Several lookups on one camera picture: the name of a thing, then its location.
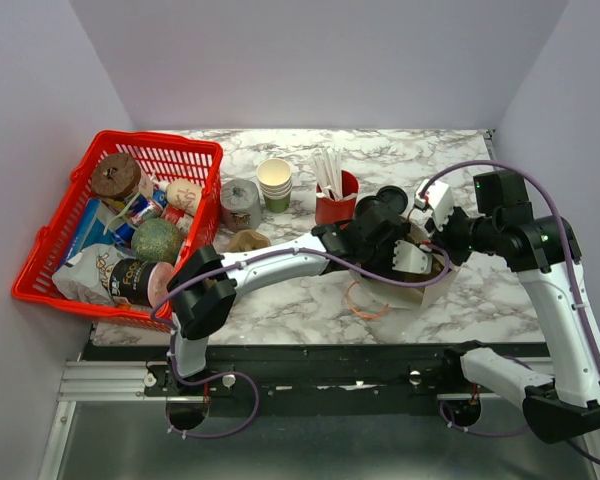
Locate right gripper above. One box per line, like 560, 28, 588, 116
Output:
425, 200, 500, 266

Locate beige paper bag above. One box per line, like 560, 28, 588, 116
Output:
345, 212, 464, 321

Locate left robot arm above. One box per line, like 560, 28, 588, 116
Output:
167, 203, 411, 395

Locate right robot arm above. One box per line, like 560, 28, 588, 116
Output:
415, 170, 600, 444

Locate red straw holder cup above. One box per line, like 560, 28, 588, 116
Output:
315, 170, 359, 225

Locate stack of black lids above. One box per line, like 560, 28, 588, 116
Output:
354, 185, 409, 218

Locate white wrapped straws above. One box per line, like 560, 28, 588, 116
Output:
310, 148, 345, 201

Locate stack of paper cups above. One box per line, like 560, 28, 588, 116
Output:
256, 158, 292, 213

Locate brown cardboard cup carrier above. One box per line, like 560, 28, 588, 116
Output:
226, 229, 271, 253

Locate grey toilet paper roll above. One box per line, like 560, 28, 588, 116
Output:
220, 179, 262, 232

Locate beige bottle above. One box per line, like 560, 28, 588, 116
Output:
165, 179, 203, 216

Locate green round melon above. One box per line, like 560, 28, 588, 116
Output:
131, 218, 184, 265

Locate black pink can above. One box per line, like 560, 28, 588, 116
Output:
107, 258, 175, 308

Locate blue red can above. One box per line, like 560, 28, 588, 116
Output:
112, 190, 167, 244

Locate brown cork roll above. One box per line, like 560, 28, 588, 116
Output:
91, 153, 141, 201

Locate blue white package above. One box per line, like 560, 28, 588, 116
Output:
60, 198, 127, 265

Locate white snack bag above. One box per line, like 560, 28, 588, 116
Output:
52, 244, 128, 306

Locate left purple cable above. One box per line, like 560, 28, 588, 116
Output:
150, 242, 452, 439

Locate purple cable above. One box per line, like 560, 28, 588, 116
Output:
150, 242, 452, 439
422, 160, 600, 470

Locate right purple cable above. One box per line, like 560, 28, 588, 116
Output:
422, 160, 600, 470

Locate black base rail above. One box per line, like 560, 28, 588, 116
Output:
79, 344, 551, 419

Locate aluminium frame rail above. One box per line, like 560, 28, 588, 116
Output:
37, 355, 600, 480

